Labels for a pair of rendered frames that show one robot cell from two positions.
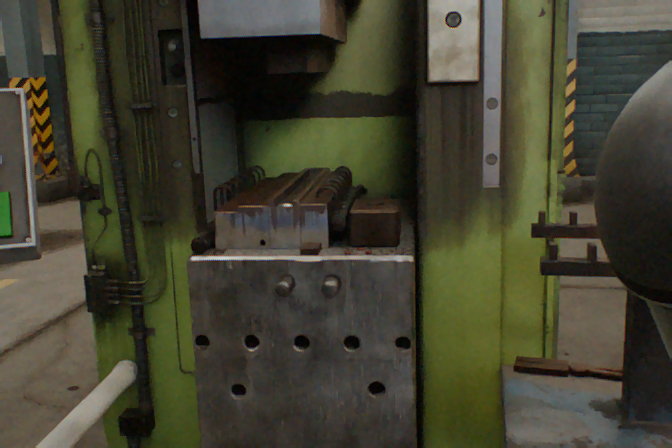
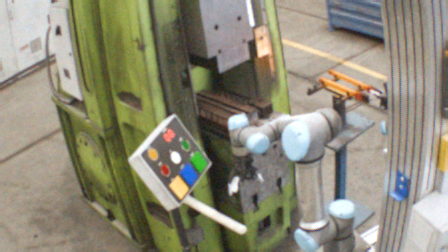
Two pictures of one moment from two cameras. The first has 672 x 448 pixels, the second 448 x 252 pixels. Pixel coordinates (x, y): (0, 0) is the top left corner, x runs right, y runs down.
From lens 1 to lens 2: 228 cm
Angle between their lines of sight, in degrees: 45
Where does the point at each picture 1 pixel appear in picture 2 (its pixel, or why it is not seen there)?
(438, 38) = (259, 44)
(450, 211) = (266, 93)
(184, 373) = (202, 188)
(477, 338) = not seen: hidden behind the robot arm
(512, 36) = (271, 37)
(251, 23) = (232, 62)
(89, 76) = (160, 98)
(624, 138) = not seen: hidden behind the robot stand
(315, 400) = (268, 168)
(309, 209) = (252, 112)
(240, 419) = (250, 186)
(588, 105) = not seen: outside the picture
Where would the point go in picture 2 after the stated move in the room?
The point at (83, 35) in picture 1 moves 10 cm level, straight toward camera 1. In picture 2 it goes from (157, 84) to (175, 85)
